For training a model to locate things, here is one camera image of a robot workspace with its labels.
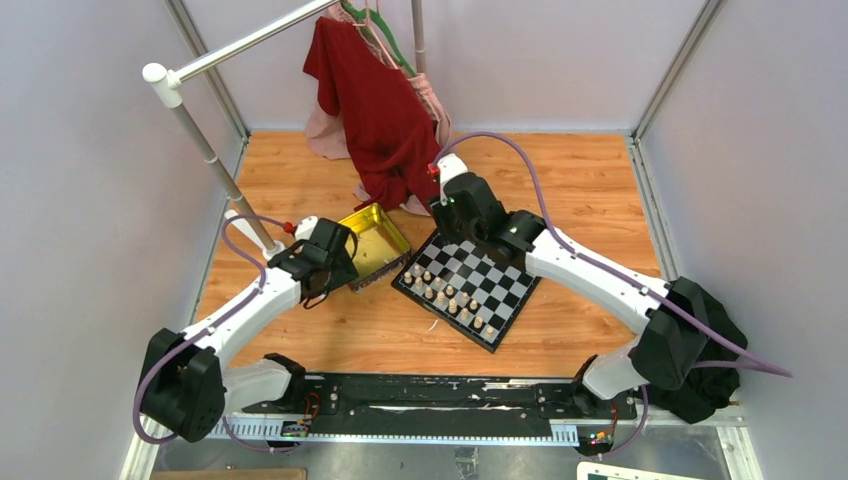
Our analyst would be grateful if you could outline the gold metal tin box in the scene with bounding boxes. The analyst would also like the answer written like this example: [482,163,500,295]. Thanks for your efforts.
[339,204,411,293]

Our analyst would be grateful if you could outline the black white chess board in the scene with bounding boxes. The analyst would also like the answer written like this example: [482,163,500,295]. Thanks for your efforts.
[391,231,540,353]

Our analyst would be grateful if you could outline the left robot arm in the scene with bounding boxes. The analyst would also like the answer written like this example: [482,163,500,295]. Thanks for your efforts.
[133,216,359,444]

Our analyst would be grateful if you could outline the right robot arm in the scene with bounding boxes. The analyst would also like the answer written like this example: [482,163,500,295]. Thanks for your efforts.
[430,167,708,418]

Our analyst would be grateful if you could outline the dark red shirt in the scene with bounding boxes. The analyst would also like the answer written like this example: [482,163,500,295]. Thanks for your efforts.
[301,15,444,213]

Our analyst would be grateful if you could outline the pink garment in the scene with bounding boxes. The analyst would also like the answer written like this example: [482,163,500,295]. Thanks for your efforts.
[304,3,454,217]

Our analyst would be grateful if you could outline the green clothes hanger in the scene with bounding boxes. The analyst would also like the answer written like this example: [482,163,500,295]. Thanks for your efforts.
[341,1,417,77]

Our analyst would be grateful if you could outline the white metal clothes rack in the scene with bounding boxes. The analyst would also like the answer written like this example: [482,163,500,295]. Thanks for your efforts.
[141,0,429,261]

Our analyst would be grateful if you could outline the black cloth pile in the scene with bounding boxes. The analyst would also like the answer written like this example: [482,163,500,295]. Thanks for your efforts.
[647,292,748,424]

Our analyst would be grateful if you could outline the white camera left wrist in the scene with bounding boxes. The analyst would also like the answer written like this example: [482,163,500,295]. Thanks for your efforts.
[283,215,319,241]

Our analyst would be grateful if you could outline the white camera wrist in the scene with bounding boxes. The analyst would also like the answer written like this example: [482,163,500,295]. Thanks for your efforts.
[283,215,319,241]
[428,153,468,205]

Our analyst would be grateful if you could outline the white camera right wrist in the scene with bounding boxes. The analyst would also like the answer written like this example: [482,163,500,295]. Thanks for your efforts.
[428,153,468,205]

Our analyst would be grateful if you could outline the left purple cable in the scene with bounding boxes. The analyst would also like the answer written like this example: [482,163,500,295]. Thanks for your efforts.
[132,214,299,456]

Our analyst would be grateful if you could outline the purple cable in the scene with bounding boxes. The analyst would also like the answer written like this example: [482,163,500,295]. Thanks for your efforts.
[132,214,299,456]
[431,131,794,458]

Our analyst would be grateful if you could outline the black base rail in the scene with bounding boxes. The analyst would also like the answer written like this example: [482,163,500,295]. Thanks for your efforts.
[210,372,638,447]

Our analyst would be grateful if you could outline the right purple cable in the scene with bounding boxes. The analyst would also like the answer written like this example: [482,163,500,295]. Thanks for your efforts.
[431,131,794,458]

